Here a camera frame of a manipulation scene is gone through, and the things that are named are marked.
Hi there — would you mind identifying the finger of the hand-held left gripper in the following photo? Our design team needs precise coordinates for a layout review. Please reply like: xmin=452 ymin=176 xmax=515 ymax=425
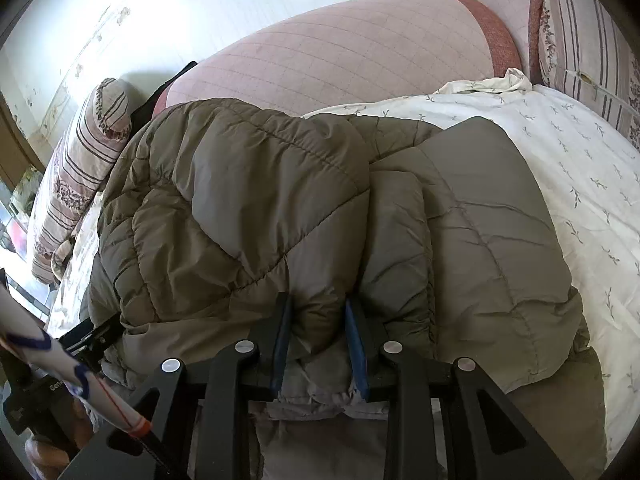
xmin=57 ymin=312 xmax=123 ymax=361

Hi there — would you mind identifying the person's left hand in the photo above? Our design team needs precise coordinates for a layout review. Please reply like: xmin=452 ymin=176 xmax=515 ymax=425
xmin=25 ymin=400 xmax=96 ymax=471

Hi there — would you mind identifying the pale green bundle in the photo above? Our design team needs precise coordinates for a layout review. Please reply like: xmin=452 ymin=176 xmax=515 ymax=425
xmin=10 ymin=167 xmax=43 ymax=221

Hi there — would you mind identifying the olive quilted hooded jacket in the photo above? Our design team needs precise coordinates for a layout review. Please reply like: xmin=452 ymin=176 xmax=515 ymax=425
xmin=80 ymin=97 xmax=608 ymax=480

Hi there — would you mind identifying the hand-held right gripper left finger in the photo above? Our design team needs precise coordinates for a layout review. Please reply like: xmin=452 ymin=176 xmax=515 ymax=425
xmin=57 ymin=292 xmax=293 ymax=480

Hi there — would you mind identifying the striped floral cushion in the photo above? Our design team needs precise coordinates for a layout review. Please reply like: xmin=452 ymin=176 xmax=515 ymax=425
xmin=27 ymin=77 xmax=146 ymax=286
xmin=537 ymin=0 xmax=640 ymax=153

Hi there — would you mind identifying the black cloth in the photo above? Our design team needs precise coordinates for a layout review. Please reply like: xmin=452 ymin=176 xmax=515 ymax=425
xmin=131 ymin=61 xmax=198 ymax=128

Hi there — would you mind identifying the pink bolster cushion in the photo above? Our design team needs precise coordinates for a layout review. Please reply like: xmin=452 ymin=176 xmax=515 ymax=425
xmin=150 ymin=0 xmax=556 ymax=126

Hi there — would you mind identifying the white floral blanket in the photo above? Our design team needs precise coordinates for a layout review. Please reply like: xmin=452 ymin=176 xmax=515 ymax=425
xmin=45 ymin=67 xmax=640 ymax=441

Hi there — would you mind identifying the wooden door with patterned glass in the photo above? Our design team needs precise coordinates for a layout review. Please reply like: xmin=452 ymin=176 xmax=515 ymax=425
xmin=0 ymin=87 xmax=48 ymax=281

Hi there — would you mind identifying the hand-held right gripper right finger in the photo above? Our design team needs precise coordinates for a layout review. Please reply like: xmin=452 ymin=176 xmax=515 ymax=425
xmin=345 ymin=296 xmax=576 ymax=480

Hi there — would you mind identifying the white patterned sleeve arm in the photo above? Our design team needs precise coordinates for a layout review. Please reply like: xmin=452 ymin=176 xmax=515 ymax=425
xmin=0 ymin=285 xmax=153 ymax=438

